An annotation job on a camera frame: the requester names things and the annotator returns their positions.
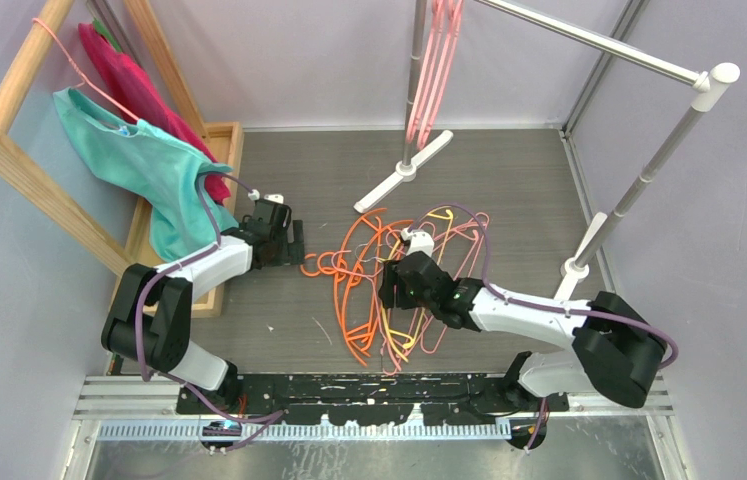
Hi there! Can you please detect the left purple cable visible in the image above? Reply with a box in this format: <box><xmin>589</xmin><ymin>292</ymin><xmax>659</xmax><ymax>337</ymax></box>
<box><xmin>134</xmin><ymin>172</ymin><xmax>286</xmax><ymax>453</ymax></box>

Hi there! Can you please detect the teal mesh shirt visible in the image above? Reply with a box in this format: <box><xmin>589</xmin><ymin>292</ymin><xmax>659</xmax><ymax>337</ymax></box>
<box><xmin>52</xmin><ymin>88</ymin><xmax>239</xmax><ymax>262</ymax></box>

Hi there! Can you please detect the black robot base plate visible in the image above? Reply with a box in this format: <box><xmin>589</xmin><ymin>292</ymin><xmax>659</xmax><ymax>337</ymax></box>
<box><xmin>199</xmin><ymin>373</ymin><xmax>547</xmax><ymax>448</ymax></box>

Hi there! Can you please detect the orange wire hanger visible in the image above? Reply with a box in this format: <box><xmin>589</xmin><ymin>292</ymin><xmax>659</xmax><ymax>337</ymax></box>
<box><xmin>300</xmin><ymin>209</ymin><xmax>418</xmax><ymax>371</ymax></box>
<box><xmin>300</xmin><ymin>207</ymin><xmax>387</xmax><ymax>367</ymax></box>

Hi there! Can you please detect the magenta shirt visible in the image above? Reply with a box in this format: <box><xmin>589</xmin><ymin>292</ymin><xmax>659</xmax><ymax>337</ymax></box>
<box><xmin>77</xmin><ymin>21</ymin><xmax>232</xmax><ymax>205</ymax></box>

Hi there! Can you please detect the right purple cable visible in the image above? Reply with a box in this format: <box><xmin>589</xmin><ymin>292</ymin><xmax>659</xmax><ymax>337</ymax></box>
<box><xmin>412</xmin><ymin>203</ymin><xmax>680</xmax><ymax>452</ymax></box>

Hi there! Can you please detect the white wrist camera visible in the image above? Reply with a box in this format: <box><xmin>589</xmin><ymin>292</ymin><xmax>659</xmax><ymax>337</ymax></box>
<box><xmin>247</xmin><ymin>189</ymin><xmax>285</xmax><ymax>205</ymax></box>
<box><xmin>400</xmin><ymin>228</ymin><xmax>435</xmax><ymax>257</ymax></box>

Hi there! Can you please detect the yellow wire hanger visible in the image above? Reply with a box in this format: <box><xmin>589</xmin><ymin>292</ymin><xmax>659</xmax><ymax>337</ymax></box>
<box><xmin>380</xmin><ymin>206</ymin><xmax>455</xmax><ymax>375</ymax></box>

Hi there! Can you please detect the wooden clothes rack frame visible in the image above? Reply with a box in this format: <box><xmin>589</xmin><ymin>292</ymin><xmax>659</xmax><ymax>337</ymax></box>
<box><xmin>0</xmin><ymin>0</ymin><xmax>245</xmax><ymax>319</ymax></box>

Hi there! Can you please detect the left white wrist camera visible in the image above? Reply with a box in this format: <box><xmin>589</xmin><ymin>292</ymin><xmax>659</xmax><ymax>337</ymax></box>
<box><xmin>247</xmin><ymin>189</ymin><xmax>285</xmax><ymax>205</ymax></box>

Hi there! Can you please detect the metal clothes rail stand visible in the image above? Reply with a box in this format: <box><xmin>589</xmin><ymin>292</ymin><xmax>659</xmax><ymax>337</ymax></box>
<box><xmin>353</xmin><ymin>1</ymin><xmax>740</xmax><ymax>300</ymax></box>

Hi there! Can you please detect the pink hanger on wooden rack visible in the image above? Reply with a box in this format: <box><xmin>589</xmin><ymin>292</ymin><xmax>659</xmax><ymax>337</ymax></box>
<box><xmin>32</xmin><ymin>17</ymin><xmax>140</xmax><ymax>122</ymax></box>

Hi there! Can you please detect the purple cable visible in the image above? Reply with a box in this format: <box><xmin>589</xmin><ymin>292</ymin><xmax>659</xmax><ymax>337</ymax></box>
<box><xmin>134</xmin><ymin>172</ymin><xmax>286</xmax><ymax>453</ymax></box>
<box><xmin>412</xmin><ymin>203</ymin><xmax>680</xmax><ymax>452</ymax></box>

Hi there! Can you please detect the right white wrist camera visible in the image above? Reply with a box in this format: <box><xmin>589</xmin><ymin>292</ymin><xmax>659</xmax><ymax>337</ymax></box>
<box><xmin>400</xmin><ymin>228</ymin><xmax>435</xmax><ymax>257</ymax></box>

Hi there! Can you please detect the thick pink plastic hanger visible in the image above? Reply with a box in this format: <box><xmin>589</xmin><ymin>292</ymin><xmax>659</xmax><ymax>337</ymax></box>
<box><xmin>405</xmin><ymin>1</ymin><xmax>454</xmax><ymax>150</ymax></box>

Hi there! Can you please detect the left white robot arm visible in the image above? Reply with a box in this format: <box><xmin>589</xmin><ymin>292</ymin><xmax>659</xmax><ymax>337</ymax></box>
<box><xmin>101</xmin><ymin>199</ymin><xmax>305</xmax><ymax>413</ymax></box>

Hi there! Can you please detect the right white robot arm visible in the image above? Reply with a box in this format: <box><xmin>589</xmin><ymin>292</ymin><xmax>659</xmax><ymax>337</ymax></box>
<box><xmin>378</xmin><ymin>252</ymin><xmax>669</xmax><ymax>411</ymax></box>

